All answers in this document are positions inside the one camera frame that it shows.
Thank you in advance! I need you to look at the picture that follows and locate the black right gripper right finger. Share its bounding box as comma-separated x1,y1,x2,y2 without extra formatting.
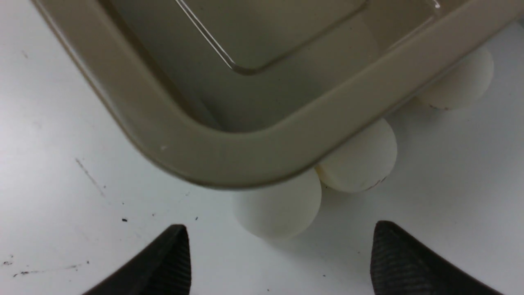
370,220,499,295

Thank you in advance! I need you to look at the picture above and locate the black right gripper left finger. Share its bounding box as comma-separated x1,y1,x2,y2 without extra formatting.
85,225,192,295

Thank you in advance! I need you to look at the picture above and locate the white ping-pong ball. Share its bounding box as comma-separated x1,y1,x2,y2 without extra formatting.
316,119,398,194
417,46,495,110
231,170,322,240

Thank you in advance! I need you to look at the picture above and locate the tan plastic storage bin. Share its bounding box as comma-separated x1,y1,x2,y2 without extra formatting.
32,0,523,189

